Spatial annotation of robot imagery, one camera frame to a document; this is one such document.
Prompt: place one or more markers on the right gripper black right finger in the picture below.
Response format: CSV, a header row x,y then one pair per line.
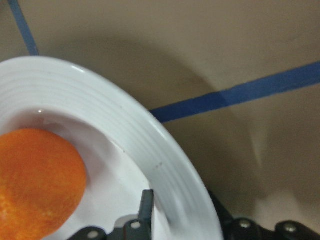
x,y
224,216

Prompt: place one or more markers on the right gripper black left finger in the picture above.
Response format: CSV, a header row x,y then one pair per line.
x,y
146,211

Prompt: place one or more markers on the white ribbed plate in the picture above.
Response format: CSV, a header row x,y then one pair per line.
x,y
125,149

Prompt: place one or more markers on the orange fruit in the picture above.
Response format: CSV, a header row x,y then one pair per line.
x,y
42,182

